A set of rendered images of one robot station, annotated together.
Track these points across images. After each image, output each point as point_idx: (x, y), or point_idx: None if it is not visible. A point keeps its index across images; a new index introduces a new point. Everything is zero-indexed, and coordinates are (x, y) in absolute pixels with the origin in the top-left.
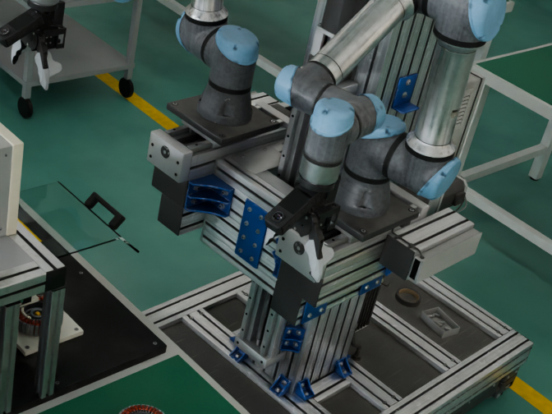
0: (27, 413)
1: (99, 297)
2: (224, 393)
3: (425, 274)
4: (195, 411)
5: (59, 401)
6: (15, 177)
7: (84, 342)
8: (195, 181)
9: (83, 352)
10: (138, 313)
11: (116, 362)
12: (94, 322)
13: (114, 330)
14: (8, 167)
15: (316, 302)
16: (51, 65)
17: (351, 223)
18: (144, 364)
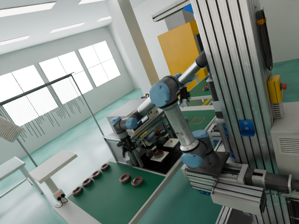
0: (139, 168)
1: (174, 157)
2: (156, 189)
3: (217, 202)
4: (148, 187)
5: (143, 170)
6: None
7: (158, 163)
8: (214, 140)
9: (155, 164)
10: (176, 165)
11: (155, 169)
12: (165, 161)
13: (164, 164)
14: None
15: (191, 186)
16: (183, 102)
17: None
18: (159, 174)
